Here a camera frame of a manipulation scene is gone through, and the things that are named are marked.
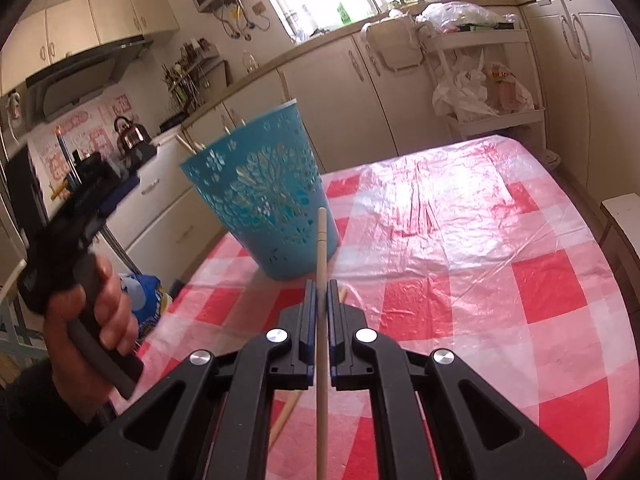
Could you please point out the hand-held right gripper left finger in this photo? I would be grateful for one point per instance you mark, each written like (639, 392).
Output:
(311, 330)

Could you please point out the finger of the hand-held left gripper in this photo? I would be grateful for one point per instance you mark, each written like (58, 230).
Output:
(122, 187)
(97, 167)

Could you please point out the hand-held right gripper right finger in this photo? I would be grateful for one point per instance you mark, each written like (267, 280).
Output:
(331, 330)

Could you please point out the blue perforated plastic basket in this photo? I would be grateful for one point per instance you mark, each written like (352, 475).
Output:
(260, 200)

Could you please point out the person's left forearm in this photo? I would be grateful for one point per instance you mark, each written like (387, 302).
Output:
(45, 430)

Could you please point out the person's left hand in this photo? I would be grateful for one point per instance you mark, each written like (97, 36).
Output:
(75, 365)

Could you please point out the cream drawer cabinet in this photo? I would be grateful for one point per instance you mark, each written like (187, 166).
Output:
(165, 200)

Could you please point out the metal kettle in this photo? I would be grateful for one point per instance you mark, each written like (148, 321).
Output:
(131, 135)

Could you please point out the tall black appliance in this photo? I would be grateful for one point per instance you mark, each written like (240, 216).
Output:
(25, 190)

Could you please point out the grey range hood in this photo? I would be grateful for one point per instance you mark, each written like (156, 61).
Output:
(85, 80)

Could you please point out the blue plastic bag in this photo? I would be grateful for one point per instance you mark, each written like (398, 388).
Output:
(145, 305)

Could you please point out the cream upper cabinet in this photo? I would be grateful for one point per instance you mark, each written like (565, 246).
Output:
(90, 25)

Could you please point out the red checkered plastic tablecloth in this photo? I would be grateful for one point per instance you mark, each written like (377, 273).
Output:
(475, 240)

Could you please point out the clear bottle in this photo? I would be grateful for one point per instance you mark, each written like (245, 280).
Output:
(249, 62)

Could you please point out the white plastic bag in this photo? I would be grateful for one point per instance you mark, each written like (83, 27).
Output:
(460, 90)

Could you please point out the green bottle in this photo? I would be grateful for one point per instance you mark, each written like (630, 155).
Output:
(345, 12)

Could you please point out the white plastic folding stool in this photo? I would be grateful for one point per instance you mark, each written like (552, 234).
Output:
(395, 45)

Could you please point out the orange printed plastic bag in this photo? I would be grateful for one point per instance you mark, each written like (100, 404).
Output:
(510, 90)

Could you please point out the clear plastic bag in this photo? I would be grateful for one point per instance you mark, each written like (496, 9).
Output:
(460, 15)

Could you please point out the white trolley rack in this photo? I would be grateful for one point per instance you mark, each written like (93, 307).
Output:
(530, 40)

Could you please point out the cream tall cabinet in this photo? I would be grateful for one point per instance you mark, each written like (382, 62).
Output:
(600, 85)

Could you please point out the pink printed wall sheet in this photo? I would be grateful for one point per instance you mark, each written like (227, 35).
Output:
(95, 132)

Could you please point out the wall utensil rack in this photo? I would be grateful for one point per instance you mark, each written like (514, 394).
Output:
(187, 80)

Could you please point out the wall socket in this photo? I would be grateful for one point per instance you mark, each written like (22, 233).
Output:
(259, 8)

